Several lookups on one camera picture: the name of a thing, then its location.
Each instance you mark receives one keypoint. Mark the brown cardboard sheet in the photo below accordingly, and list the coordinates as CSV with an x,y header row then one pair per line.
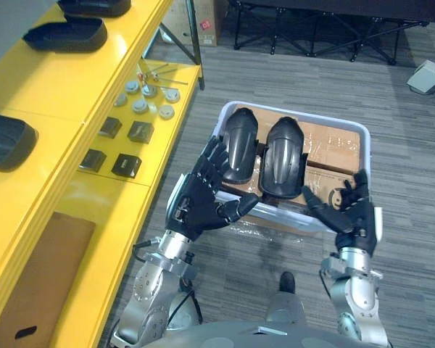
x,y
40,282

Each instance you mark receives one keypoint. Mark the white plastic bin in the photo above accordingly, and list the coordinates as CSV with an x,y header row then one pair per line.
x,y
282,217

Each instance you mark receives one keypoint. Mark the silver round disc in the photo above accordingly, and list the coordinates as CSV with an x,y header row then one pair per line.
x,y
172,95
120,100
139,106
149,90
166,112
132,86

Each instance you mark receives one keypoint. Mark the black folding frame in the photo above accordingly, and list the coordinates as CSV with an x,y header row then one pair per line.
x,y
311,29

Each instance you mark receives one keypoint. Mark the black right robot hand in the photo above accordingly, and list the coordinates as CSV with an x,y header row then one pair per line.
x,y
351,221

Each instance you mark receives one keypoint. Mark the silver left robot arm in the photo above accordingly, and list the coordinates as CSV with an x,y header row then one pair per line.
x,y
148,290

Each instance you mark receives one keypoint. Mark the small black box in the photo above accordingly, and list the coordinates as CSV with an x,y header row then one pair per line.
x,y
141,131
127,166
93,160
109,127

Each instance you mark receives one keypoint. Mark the black plastic housing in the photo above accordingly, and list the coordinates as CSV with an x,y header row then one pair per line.
x,y
241,148
5,141
94,6
282,159
69,36

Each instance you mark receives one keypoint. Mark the dark robot foot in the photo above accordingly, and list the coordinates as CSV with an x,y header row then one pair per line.
x,y
287,282

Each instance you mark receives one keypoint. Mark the grey robot torso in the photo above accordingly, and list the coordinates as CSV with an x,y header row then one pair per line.
x,y
239,335

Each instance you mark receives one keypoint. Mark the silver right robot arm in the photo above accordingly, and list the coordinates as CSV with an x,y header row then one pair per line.
x,y
353,290

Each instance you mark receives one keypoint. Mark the yellow metal shelf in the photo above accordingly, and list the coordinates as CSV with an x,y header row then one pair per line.
x,y
58,94

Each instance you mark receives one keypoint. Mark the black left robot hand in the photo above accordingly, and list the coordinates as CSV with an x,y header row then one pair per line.
x,y
199,203

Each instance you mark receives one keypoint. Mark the silver robot leg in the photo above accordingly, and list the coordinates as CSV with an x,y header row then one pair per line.
x,y
285,308

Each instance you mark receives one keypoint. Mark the brown printed cardboard box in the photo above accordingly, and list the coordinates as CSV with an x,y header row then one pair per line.
x,y
330,145

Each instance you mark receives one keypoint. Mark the white foot pedal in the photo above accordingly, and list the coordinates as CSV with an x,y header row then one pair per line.
x,y
426,78

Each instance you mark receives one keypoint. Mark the small clear plastic piece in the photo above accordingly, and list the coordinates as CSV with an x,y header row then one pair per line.
x,y
152,108

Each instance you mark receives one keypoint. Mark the cardboard box with red label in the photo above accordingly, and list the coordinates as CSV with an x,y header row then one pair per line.
x,y
199,21

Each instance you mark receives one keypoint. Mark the black shelf frame post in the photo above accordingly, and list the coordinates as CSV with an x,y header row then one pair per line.
x,y
195,40

